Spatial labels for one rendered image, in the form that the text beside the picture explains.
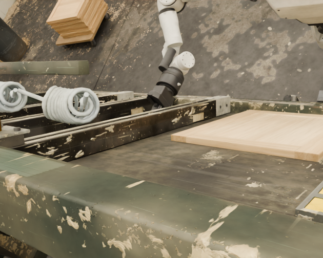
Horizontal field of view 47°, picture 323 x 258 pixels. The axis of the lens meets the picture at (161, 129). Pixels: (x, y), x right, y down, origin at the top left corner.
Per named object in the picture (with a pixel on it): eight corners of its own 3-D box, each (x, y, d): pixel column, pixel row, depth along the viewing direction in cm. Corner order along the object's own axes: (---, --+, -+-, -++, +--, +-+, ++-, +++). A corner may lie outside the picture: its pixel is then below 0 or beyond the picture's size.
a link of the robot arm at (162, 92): (156, 114, 144) (168, 90, 148) (176, 116, 138) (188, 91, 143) (140, 94, 135) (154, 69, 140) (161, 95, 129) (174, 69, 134)
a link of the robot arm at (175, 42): (180, 76, 151) (172, 44, 152) (192, 69, 143) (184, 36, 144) (166, 77, 147) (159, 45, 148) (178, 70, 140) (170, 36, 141)
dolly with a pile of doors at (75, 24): (115, 11, 429) (93, -16, 399) (98, 47, 409) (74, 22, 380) (79, 18, 464) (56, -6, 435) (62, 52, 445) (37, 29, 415)
